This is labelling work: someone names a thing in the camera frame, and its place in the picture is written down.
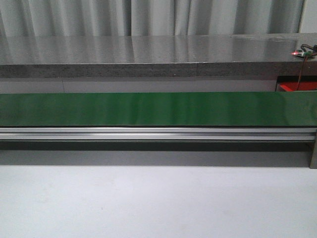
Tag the grey curtain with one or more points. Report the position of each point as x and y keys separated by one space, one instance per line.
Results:
x=148 y=17

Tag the aluminium conveyor frame rail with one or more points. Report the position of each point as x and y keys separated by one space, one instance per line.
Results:
x=160 y=133

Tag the green conveyor belt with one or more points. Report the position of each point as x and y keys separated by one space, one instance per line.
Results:
x=264 y=109

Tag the small green circuit board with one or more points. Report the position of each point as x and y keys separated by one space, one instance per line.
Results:
x=305 y=51

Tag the grey stone counter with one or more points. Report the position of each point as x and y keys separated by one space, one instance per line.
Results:
x=154 y=56

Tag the grey conveyor support leg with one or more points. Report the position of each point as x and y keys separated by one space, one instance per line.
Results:
x=313 y=146

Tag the red plastic bin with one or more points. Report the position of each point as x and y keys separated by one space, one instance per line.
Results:
x=293 y=86

